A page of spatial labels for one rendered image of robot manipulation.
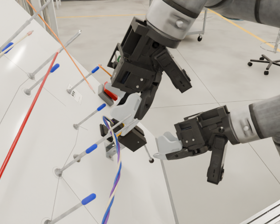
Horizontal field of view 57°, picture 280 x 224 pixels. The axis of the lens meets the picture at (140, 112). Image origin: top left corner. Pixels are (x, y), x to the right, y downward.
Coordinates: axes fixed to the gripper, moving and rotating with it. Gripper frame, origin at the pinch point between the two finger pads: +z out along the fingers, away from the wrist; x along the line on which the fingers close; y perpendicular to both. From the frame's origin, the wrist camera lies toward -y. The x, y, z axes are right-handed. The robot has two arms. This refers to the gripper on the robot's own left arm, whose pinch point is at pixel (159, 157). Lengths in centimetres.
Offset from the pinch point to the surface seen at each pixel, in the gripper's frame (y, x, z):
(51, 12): 76, -48, 57
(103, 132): 11.0, 7.3, 7.7
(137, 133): 8.4, 8.3, -1.9
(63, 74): 28.4, 7.2, 13.1
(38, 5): 66, -22, 39
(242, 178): -64, -138, 19
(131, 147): 5.8, 8.6, 0.7
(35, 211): 5.7, 35.9, -0.2
